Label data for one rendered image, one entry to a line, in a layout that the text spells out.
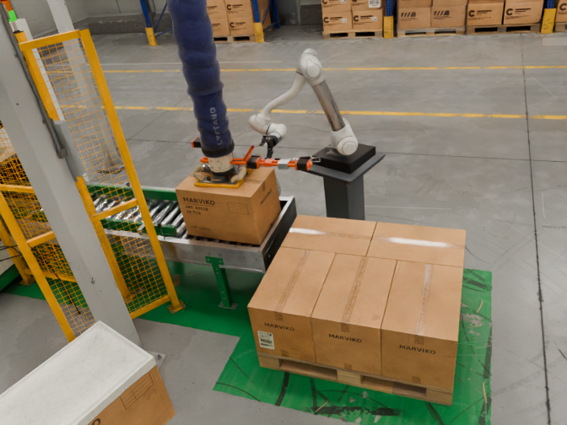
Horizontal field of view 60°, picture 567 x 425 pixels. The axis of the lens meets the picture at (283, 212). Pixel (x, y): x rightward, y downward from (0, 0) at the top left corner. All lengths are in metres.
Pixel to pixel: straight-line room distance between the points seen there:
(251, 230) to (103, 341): 1.40
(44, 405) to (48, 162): 1.14
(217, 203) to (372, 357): 1.42
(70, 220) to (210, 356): 1.37
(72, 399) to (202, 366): 1.42
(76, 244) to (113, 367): 0.87
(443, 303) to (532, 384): 0.76
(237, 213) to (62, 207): 1.16
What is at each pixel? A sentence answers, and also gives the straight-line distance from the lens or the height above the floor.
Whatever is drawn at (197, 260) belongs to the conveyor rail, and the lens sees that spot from 3.61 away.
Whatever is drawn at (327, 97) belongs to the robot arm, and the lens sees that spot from 3.48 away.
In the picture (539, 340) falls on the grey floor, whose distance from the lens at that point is 3.62.
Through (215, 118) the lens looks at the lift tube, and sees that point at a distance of 3.22.
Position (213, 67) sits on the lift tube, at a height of 1.74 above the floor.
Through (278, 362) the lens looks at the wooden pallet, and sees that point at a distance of 3.28.
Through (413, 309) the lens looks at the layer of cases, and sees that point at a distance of 2.90.
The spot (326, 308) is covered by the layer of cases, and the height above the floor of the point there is 0.54.
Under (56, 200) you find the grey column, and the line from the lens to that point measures 2.75.
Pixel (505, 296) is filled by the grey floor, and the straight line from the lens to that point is 3.86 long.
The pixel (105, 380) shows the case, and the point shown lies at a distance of 2.23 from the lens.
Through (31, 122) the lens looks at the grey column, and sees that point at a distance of 2.63.
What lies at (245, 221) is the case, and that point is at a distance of 3.36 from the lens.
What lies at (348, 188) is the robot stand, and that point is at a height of 0.58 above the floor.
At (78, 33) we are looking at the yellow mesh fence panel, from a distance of 3.03.
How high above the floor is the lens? 2.58
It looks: 33 degrees down
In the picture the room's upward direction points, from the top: 9 degrees counter-clockwise
